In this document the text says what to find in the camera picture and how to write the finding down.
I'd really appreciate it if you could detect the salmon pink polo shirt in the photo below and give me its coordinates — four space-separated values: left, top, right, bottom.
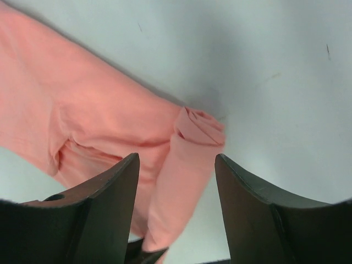
1 3 226 251

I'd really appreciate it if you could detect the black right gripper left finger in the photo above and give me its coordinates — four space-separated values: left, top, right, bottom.
1 153 140 263

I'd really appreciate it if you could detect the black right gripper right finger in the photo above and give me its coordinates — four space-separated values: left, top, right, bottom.
215 154 351 263

